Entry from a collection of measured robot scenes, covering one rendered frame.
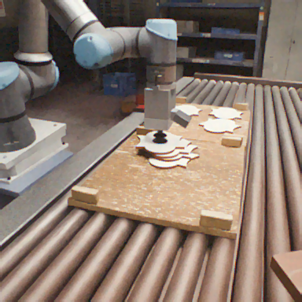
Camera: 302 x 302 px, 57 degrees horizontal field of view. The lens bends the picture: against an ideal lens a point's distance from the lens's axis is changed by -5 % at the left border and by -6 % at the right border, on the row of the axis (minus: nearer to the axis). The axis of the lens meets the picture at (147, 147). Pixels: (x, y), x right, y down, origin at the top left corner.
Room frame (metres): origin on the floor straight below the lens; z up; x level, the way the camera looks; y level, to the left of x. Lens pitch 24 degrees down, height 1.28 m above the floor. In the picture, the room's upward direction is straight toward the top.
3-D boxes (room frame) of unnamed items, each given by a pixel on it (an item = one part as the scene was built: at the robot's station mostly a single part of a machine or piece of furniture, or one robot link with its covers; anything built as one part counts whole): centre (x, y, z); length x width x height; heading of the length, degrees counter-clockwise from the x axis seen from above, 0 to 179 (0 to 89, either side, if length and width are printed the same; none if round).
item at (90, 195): (0.51, 0.13, 0.95); 0.06 x 0.02 x 0.03; 72
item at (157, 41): (0.75, -0.03, 1.23); 0.09 x 0.08 x 0.11; 68
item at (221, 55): (5.41, -1.49, 0.72); 0.50 x 0.38 x 0.16; 62
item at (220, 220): (0.43, -0.12, 0.95); 0.06 x 0.02 x 0.03; 72
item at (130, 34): (0.78, 0.07, 1.23); 0.11 x 0.11 x 0.08; 68
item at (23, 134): (0.81, 0.42, 0.99); 0.15 x 0.15 x 0.10
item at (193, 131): (1.05, -0.20, 0.93); 0.41 x 0.35 x 0.02; 160
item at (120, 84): (5.35, 0.51, 0.19); 0.50 x 0.41 x 0.37; 62
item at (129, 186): (0.65, -0.06, 0.93); 0.41 x 0.35 x 0.02; 162
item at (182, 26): (5.71, -0.73, 1.20); 0.36 x 0.28 x 0.22; 57
